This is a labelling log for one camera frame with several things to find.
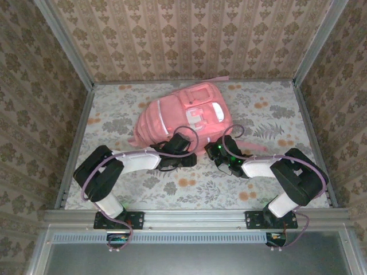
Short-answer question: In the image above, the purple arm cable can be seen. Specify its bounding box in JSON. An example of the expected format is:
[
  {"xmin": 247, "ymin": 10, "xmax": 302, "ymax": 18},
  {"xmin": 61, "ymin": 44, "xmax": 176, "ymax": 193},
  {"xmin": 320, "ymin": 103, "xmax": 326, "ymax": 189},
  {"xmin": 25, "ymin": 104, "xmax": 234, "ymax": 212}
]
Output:
[
  {"xmin": 222, "ymin": 124, "xmax": 330, "ymax": 253},
  {"xmin": 81, "ymin": 125, "xmax": 200, "ymax": 253}
]

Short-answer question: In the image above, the aluminium mounting rail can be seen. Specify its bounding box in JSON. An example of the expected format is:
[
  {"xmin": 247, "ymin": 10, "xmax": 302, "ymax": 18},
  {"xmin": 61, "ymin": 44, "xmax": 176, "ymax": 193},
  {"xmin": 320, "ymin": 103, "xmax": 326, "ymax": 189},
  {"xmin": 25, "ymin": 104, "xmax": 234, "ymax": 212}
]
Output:
[{"xmin": 44, "ymin": 208, "xmax": 352, "ymax": 230}]

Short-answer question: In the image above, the aluminium side rail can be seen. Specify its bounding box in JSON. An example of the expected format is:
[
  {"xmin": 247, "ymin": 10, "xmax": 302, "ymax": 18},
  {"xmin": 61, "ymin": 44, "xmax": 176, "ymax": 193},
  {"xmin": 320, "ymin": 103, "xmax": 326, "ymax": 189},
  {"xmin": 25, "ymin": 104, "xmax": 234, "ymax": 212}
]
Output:
[
  {"xmin": 292, "ymin": 82, "xmax": 345, "ymax": 209},
  {"xmin": 54, "ymin": 87, "xmax": 96, "ymax": 210}
]

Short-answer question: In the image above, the pink school backpack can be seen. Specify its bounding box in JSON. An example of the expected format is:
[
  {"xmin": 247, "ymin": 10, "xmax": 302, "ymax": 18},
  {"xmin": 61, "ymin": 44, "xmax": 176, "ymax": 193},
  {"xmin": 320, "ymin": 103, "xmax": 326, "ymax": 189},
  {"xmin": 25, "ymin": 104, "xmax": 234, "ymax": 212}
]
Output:
[{"xmin": 128, "ymin": 76, "xmax": 267, "ymax": 152}]

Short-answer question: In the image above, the black circuit board with wires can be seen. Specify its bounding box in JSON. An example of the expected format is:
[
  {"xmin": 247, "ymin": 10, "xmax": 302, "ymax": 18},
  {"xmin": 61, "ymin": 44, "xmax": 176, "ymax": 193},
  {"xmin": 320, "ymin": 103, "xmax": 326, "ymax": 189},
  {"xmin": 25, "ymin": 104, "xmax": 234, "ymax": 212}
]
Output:
[
  {"xmin": 265, "ymin": 231, "xmax": 287, "ymax": 248},
  {"xmin": 106, "ymin": 232, "xmax": 129, "ymax": 248}
]

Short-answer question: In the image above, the grey slotted cable duct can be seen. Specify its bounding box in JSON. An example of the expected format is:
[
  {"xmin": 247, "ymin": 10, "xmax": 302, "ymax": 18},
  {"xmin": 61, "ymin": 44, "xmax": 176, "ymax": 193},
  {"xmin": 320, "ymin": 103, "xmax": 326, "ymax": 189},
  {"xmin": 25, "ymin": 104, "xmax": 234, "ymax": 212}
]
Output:
[{"xmin": 52, "ymin": 231, "xmax": 270, "ymax": 245}]

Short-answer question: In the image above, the aluminium frame post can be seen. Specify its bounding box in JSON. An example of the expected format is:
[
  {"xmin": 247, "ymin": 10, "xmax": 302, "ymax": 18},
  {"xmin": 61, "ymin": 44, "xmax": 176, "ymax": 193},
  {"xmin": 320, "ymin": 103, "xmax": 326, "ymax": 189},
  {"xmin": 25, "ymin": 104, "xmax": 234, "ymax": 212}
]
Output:
[
  {"xmin": 292, "ymin": 0, "xmax": 349, "ymax": 84},
  {"xmin": 34, "ymin": 0, "xmax": 95, "ymax": 90}
]

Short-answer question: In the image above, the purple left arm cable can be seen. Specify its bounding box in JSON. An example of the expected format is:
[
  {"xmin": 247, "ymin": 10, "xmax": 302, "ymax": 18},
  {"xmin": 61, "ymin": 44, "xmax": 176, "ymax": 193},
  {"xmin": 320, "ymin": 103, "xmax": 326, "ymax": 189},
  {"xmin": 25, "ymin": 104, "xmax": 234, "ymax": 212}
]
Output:
[{"xmin": 81, "ymin": 125, "xmax": 200, "ymax": 253}]

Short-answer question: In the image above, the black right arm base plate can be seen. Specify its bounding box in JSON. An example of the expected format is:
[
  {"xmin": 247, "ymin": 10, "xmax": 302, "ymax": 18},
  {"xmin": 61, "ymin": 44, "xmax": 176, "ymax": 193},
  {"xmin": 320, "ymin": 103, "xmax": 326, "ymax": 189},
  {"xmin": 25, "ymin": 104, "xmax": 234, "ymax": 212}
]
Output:
[{"xmin": 245, "ymin": 210, "xmax": 298, "ymax": 229}]

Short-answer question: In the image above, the grey metal panel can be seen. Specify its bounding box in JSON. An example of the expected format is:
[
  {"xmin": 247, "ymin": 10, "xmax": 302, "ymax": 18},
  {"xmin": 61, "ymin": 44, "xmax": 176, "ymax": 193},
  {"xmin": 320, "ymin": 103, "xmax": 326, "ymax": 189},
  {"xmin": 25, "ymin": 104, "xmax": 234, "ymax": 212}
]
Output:
[{"xmin": 27, "ymin": 223, "xmax": 359, "ymax": 275}]

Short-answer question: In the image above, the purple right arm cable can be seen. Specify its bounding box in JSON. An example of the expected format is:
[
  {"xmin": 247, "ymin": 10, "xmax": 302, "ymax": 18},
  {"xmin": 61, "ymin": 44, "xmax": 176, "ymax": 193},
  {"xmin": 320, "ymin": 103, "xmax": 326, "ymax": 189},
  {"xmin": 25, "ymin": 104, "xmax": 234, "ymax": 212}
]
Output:
[{"xmin": 222, "ymin": 124, "xmax": 330, "ymax": 253}]

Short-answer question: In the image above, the floral patterned tablecloth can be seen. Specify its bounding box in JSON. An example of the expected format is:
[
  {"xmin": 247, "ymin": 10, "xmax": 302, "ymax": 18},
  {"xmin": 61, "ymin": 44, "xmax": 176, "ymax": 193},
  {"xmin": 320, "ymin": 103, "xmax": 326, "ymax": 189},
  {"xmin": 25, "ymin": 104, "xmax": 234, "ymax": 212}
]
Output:
[{"xmin": 64, "ymin": 81, "xmax": 330, "ymax": 210}]

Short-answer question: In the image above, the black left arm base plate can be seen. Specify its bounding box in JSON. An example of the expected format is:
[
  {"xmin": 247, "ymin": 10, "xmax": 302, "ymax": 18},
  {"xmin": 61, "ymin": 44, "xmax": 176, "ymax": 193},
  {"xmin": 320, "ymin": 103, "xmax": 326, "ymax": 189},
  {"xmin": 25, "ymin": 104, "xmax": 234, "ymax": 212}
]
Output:
[{"xmin": 93, "ymin": 211, "xmax": 145, "ymax": 230}]

